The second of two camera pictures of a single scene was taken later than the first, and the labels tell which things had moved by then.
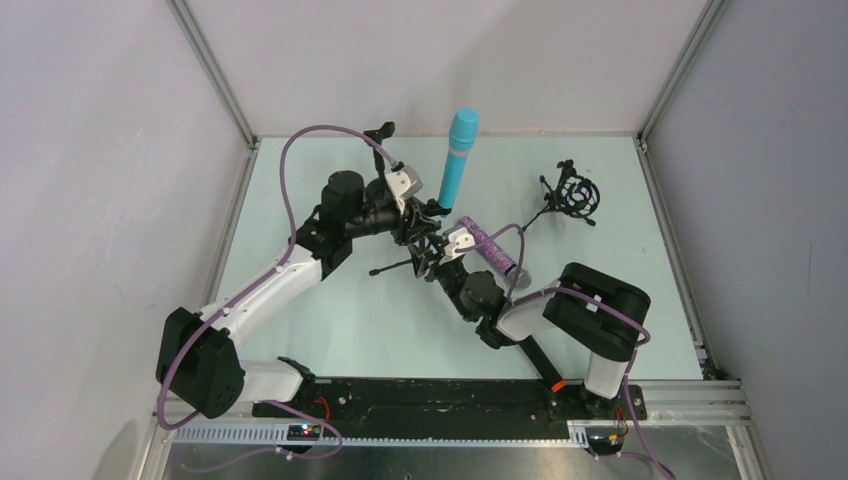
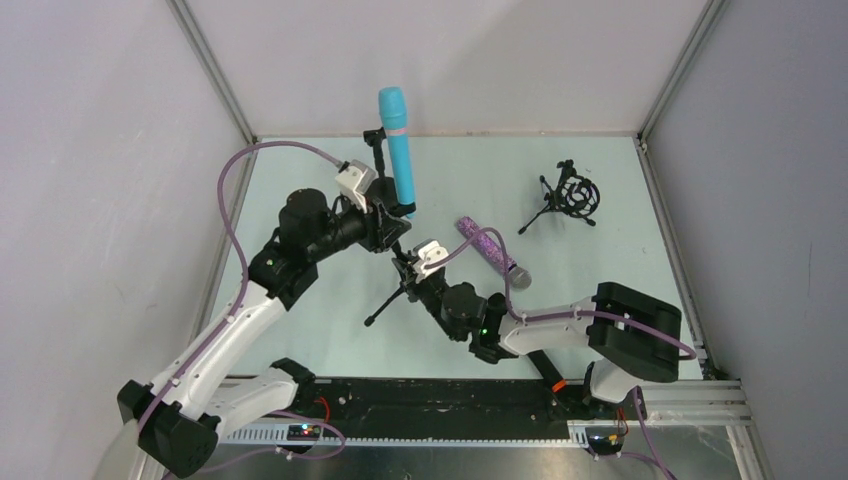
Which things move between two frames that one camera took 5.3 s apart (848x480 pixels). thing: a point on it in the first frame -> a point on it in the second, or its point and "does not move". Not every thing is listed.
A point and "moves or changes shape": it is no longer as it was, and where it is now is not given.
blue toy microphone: [463, 129] -> [393, 111]
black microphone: [542, 364] does not move
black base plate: [530, 408] does not move
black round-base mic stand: [380, 187] does not move
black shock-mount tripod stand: [574, 194] does not move
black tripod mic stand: [422, 255] moves or changes shape
